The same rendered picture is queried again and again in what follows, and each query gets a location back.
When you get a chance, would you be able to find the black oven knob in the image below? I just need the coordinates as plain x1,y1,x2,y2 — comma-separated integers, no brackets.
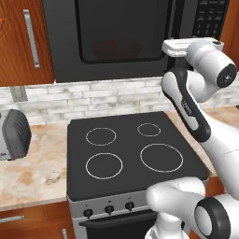
124,201,135,212
82,208,94,219
104,204,116,216

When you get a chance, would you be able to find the black hob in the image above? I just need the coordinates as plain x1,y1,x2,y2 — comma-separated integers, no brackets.
66,110,211,203

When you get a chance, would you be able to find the black oven door handle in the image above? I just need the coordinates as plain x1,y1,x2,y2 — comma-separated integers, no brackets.
78,210,160,229

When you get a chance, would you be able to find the brown wooden base cupboard door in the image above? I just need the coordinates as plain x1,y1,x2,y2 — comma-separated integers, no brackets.
0,222,77,239

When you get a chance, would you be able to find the dark red bowl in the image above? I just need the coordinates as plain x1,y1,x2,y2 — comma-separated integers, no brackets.
92,39,142,62

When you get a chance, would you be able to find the brown wooden drawer front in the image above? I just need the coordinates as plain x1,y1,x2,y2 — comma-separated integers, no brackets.
0,201,73,232

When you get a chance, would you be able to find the silver cupboard door handle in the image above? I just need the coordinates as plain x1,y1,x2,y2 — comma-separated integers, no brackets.
22,8,41,69

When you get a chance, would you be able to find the silver drawer handle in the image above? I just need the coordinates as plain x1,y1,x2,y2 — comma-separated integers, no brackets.
0,215,26,225

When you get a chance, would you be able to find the black oven door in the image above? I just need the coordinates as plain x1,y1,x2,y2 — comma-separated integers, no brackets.
83,214,161,239

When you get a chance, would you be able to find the grey wall socket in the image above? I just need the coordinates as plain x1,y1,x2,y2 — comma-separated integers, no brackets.
9,86,29,104

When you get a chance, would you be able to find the grey toaster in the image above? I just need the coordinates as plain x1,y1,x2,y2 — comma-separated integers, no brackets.
0,108,33,162

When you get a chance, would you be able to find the black microwave door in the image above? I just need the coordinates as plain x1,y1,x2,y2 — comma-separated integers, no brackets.
41,0,188,84

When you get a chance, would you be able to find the black microwave oven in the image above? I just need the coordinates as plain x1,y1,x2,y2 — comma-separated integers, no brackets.
41,0,232,84

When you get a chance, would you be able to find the brown wooden base cupboard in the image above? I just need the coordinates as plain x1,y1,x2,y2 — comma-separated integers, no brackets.
204,176,226,198

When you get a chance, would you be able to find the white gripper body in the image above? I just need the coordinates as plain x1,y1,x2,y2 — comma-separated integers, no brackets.
162,36,216,59

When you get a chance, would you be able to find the silver oven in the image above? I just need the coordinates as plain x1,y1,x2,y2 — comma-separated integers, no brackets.
67,193,161,239

